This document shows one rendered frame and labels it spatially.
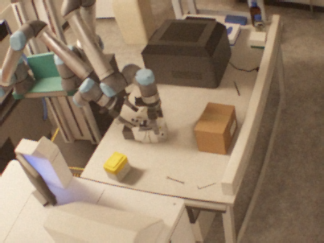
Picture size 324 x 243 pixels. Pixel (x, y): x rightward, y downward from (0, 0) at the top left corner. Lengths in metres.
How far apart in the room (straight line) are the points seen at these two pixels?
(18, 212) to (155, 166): 1.00
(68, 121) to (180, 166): 1.41
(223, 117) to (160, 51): 0.67
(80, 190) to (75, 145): 1.97
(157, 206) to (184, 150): 0.96
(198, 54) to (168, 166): 0.71
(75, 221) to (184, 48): 1.60
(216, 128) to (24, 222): 1.18
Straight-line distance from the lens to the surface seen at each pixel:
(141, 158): 2.53
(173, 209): 1.56
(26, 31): 2.58
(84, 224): 1.42
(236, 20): 3.50
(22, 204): 1.81
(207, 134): 2.36
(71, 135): 3.69
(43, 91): 3.12
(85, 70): 2.63
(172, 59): 2.80
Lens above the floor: 2.66
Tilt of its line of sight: 40 degrees down
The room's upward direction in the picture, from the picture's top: 17 degrees counter-clockwise
